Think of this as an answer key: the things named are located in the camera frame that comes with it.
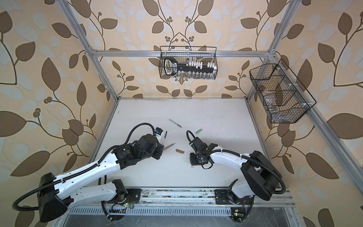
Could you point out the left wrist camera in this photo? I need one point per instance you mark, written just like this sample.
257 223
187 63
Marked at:
159 134

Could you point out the black wire basket centre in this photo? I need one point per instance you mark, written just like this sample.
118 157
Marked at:
196 53

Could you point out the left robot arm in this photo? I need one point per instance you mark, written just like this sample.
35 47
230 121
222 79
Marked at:
63 192

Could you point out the green pen uncapped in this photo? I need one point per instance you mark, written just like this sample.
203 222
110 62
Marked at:
175 123

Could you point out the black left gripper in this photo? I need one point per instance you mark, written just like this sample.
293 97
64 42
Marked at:
159 150

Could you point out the brown pen cap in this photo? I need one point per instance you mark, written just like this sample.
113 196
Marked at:
180 151

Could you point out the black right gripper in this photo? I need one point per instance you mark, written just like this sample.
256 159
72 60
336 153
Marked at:
192 160

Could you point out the black wire basket right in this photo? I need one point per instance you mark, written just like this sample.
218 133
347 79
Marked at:
282 95

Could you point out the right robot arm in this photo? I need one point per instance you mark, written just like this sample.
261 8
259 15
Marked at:
261 178

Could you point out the black tool in basket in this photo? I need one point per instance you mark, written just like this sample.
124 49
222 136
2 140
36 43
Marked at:
172 67

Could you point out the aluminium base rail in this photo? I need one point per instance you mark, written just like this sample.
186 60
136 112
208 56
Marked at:
152 201

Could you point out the black wire basket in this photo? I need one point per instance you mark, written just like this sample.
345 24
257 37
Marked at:
196 53
282 95

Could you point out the brown pen uncapped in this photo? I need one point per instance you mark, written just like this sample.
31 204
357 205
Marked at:
165 148

